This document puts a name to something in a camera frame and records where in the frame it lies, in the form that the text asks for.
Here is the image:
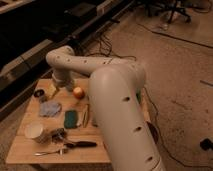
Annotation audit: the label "silver fork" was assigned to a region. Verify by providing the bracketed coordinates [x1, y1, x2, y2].
[34, 148, 68, 156]

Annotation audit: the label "wooden table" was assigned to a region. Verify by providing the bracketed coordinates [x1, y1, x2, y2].
[5, 78, 152, 166]

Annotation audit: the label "light blue towel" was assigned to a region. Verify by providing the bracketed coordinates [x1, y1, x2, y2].
[39, 101, 62, 117]

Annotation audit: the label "black power adapter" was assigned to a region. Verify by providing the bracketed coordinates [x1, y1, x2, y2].
[200, 138, 213, 151]

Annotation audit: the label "black handled utensil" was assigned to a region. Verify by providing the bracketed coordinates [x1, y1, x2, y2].
[64, 141, 97, 148]

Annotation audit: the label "crumpled metal clip pile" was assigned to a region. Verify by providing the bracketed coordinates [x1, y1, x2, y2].
[50, 128, 67, 143]

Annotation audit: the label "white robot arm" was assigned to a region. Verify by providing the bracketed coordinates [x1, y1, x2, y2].
[46, 46, 166, 171]

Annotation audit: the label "small metal tin can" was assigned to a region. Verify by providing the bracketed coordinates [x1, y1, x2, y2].
[33, 89, 47, 103]

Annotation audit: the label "green plastic bin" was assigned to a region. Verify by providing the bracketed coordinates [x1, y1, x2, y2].
[136, 91, 141, 103]

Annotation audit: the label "office chair base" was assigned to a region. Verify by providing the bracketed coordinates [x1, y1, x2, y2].
[156, 0, 191, 24]

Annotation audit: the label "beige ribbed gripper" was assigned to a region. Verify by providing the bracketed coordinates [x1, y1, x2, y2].
[46, 70, 74, 100]

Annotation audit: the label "black floor cables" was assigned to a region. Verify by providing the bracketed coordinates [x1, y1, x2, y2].
[78, 33, 138, 63]

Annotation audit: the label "orange apple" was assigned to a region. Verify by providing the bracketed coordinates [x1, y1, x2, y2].
[73, 87, 85, 99]

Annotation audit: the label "green sponge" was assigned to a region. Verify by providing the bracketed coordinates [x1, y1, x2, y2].
[64, 110, 78, 129]

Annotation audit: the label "black shelf rack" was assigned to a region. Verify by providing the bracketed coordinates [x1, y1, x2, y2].
[0, 0, 132, 121]

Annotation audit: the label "wooden chopstick pair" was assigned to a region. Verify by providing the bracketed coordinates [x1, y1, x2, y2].
[82, 104, 89, 128]

